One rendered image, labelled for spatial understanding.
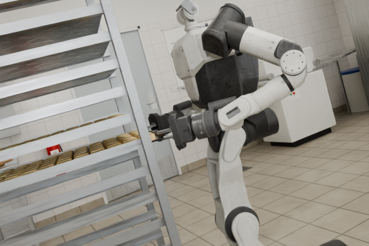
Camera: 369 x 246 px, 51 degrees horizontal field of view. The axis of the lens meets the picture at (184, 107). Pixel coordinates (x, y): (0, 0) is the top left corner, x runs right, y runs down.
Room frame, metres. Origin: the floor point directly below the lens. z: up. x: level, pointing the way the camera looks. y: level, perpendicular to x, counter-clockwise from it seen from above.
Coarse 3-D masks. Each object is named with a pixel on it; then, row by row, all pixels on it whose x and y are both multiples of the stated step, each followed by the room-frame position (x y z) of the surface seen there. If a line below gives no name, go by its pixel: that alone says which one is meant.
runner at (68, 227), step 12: (120, 204) 1.22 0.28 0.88; (132, 204) 1.22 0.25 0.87; (144, 204) 1.23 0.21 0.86; (84, 216) 1.19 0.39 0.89; (96, 216) 1.19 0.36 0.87; (108, 216) 1.20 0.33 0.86; (60, 228) 1.17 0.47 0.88; (72, 228) 1.17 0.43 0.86; (24, 240) 1.14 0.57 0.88; (36, 240) 1.15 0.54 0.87
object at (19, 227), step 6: (12, 162) 4.10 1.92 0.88; (0, 168) 3.79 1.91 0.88; (6, 168) 3.69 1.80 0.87; (24, 198) 3.74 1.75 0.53; (24, 204) 3.74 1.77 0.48; (18, 222) 4.12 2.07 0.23; (24, 222) 4.05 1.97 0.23; (30, 222) 3.74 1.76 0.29; (6, 228) 4.01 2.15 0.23; (12, 228) 3.94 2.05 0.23; (18, 228) 3.87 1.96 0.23; (24, 228) 3.80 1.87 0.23; (30, 228) 3.73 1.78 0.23; (6, 234) 3.77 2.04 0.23; (12, 234) 3.71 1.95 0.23; (18, 234) 3.71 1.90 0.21
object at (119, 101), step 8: (88, 0) 1.66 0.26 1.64; (112, 80) 1.66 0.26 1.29; (112, 88) 1.65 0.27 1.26; (120, 104) 1.66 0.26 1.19; (128, 128) 1.66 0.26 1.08; (136, 160) 1.66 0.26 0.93; (136, 168) 1.65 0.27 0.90; (144, 184) 1.66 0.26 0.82; (152, 208) 1.66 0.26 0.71; (160, 240) 1.66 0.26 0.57
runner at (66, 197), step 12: (144, 168) 1.24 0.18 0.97; (108, 180) 1.21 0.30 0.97; (120, 180) 1.22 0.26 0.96; (72, 192) 1.18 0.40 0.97; (84, 192) 1.19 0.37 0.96; (36, 204) 1.15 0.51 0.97; (48, 204) 1.16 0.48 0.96; (60, 204) 1.17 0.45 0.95; (0, 216) 1.13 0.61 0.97; (12, 216) 1.14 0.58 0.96; (24, 216) 1.14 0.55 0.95
